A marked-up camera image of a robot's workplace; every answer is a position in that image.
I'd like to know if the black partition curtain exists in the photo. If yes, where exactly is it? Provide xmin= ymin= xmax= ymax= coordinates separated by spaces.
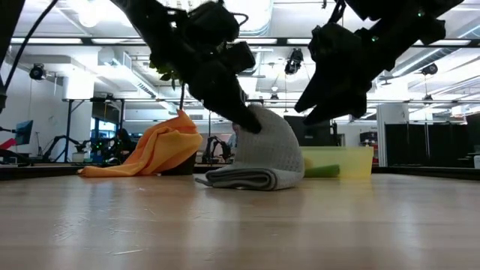
xmin=385 ymin=112 xmax=480 ymax=168

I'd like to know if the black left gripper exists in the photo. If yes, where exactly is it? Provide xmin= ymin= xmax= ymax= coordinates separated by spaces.
xmin=189 ymin=61 xmax=263 ymax=135

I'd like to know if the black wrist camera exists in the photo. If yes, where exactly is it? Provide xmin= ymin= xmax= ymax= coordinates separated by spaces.
xmin=220 ymin=40 xmax=257 ymax=74
xmin=309 ymin=22 xmax=356 ymax=63

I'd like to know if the orange microfiber towel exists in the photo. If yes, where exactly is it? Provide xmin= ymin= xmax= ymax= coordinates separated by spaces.
xmin=76 ymin=109 xmax=204 ymax=178

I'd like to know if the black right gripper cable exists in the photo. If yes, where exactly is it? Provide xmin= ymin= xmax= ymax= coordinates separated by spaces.
xmin=328 ymin=0 xmax=348 ymax=24

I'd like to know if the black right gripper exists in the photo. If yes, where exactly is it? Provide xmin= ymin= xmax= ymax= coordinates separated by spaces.
xmin=294 ymin=37 xmax=380 ymax=127

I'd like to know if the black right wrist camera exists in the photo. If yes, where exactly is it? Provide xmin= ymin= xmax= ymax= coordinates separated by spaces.
xmin=309 ymin=22 xmax=356 ymax=63

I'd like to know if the large dark monitor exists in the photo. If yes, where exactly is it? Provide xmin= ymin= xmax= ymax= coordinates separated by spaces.
xmin=283 ymin=115 xmax=335 ymax=148

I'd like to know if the green leafy plant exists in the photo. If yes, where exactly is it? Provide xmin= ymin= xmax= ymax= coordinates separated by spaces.
xmin=148 ymin=59 xmax=187 ymax=112

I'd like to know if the black hanging cable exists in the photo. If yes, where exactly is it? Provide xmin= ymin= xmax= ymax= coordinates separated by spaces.
xmin=2 ymin=0 xmax=60 ymax=93

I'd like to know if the blue screen monitor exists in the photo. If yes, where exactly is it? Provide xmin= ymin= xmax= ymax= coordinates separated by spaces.
xmin=14 ymin=119 xmax=34 ymax=146

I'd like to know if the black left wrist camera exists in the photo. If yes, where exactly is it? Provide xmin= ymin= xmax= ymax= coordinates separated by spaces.
xmin=220 ymin=40 xmax=257 ymax=74

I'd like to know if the black plant pot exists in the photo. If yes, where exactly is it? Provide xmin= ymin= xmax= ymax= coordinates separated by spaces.
xmin=160 ymin=151 xmax=197 ymax=176

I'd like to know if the yellow-green plastic bin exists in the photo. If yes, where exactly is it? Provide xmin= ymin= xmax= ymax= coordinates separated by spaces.
xmin=299 ymin=145 xmax=375 ymax=179

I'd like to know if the black rack frame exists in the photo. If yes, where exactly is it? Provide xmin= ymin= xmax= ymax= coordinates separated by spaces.
xmin=61 ymin=97 xmax=127 ymax=163

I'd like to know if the black hanging camera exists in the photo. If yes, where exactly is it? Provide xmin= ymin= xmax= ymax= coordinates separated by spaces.
xmin=283 ymin=47 xmax=305 ymax=75
xmin=421 ymin=62 xmax=440 ymax=77

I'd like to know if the person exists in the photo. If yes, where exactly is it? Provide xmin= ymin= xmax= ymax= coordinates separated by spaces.
xmin=111 ymin=127 xmax=133 ymax=157

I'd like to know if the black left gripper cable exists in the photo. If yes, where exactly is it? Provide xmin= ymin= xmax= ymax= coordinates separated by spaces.
xmin=228 ymin=12 xmax=250 ymax=28

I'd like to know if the grey waffle microfiber towel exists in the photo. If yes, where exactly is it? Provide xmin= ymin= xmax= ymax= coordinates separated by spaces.
xmin=194 ymin=104 xmax=305 ymax=191

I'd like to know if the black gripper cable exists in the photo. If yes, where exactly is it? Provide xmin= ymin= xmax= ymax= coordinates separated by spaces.
xmin=328 ymin=0 xmax=348 ymax=24
xmin=228 ymin=12 xmax=250 ymax=28

